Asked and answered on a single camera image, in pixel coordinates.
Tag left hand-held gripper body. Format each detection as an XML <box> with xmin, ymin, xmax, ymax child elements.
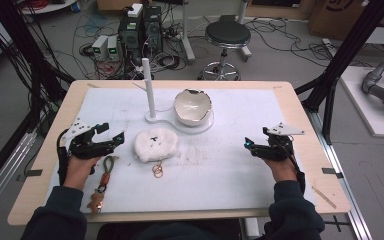
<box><xmin>61</xmin><ymin>118</ymin><xmax>116</xmax><ymax>160</ymax></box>

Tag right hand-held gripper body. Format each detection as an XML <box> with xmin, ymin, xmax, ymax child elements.
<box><xmin>250</xmin><ymin>122</ymin><xmax>306</xmax><ymax>163</ymax></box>

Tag person's right hand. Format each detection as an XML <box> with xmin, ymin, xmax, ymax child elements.
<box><xmin>262</xmin><ymin>157</ymin><xmax>298</xmax><ymax>183</ymax></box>

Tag person's left hand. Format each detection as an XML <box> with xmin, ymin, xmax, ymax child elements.
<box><xmin>62</xmin><ymin>154</ymin><xmax>102</xmax><ymax>192</ymax></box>

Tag white fluffy plush toy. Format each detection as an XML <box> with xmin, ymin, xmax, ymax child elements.
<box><xmin>132</xmin><ymin>127</ymin><xmax>180</xmax><ymax>164</ymax></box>

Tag light wooden table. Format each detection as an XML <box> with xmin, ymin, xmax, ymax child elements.
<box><xmin>7</xmin><ymin>79</ymin><xmax>352</xmax><ymax>227</ymax></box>

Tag white table mat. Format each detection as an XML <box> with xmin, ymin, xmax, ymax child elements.
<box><xmin>45</xmin><ymin>86</ymin><xmax>317</xmax><ymax>215</ymax></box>

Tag gold rings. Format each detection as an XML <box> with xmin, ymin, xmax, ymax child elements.
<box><xmin>151</xmin><ymin>161</ymin><xmax>165</xmax><ymax>179</ymax></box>

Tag white stand with pole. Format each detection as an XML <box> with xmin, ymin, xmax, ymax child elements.
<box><xmin>141</xmin><ymin>57</ymin><xmax>215</xmax><ymax>135</ymax></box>

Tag black tape strip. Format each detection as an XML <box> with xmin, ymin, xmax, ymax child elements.
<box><xmin>24</xmin><ymin>168</ymin><xmax>44</xmax><ymax>178</ymax></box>
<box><xmin>321</xmin><ymin>167</ymin><xmax>345</xmax><ymax>180</ymax></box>

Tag thin wooden stick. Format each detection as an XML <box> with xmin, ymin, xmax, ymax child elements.
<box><xmin>311</xmin><ymin>185</ymin><xmax>337</xmax><ymax>210</ymax></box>

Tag white eggshell-shaped bowl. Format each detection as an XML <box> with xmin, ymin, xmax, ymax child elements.
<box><xmin>172</xmin><ymin>88</ymin><xmax>213</xmax><ymax>127</ymax></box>

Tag grey power supply unit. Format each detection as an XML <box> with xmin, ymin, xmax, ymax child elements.
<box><xmin>106</xmin><ymin>34</ymin><xmax>122</xmax><ymax>62</ymax></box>
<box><xmin>91</xmin><ymin>34</ymin><xmax>110</xmax><ymax>61</ymax></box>

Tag white floor board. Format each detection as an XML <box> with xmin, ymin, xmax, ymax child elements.
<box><xmin>339</xmin><ymin>65</ymin><xmax>384</xmax><ymax>140</ymax></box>

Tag black computer tower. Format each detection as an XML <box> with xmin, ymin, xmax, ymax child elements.
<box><xmin>142</xmin><ymin>4</ymin><xmax>164</xmax><ymax>55</ymax></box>
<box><xmin>117</xmin><ymin>3</ymin><xmax>145</xmax><ymax>58</ymax></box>

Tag black round stool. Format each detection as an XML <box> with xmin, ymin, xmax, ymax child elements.
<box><xmin>197</xmin><ymin>14</ymin><xmax>253</xmax><ymax>81</ymax></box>

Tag person's dark lap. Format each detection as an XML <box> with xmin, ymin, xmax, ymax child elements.
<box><xmin>96</xmin><ymin>221</ymin><xmax>245</xmax><ymax>240</ymax></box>

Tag cardboard box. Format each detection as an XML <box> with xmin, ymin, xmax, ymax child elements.
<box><xmin>307</xmin><ymin>0</ymin><xmax>384</xmax><ymax>42</ymax></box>

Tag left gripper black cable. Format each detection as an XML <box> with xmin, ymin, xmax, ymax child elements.
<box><xmin>56</xmin><ymin>127</ymin><xmax>70</xmax><ymax>187</ymax></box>

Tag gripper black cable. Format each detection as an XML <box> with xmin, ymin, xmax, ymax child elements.
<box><xmin>287</xmin><ymin>148</ymin><xmax>307</xmax><ymax>195</ymax></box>
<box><xmin>56</xmin><ymin>127</ymin><xmax>70</xmax><ymax>187</ymax></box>

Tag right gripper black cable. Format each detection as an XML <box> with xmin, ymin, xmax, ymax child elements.
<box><xmin>287</xmin><ymin>148</ymin><xmax>307</xmax><ymax>195</ymax></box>

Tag gingerbread keychain with green cord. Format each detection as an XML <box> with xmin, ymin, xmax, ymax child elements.
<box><xmin>86</xmin><ymin>155</ymin><xmax>120</xmax><ymax>215</ymax></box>

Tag black metal frame post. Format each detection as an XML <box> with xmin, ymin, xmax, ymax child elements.
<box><xmin>0</xmin><ymin>0</ymin><xmax>76</xmax><ymax>134</ymax></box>
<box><xmin>294</xmin><ymin>0</ymin><xmax>384</xmax><ymax>145</ymax></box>

